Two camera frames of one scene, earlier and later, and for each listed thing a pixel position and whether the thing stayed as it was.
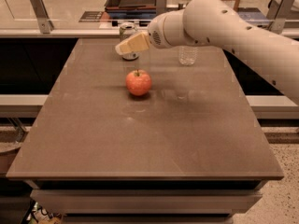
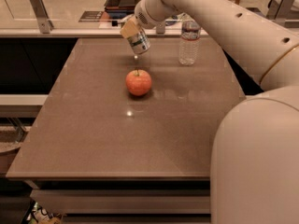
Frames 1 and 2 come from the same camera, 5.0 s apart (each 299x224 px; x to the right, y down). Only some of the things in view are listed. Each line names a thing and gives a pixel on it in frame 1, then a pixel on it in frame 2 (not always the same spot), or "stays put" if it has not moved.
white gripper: (156, 35) to (145, 15)
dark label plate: (91, 17) stays put
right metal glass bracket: (277, 13) stays put
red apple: (138, 82) stays put
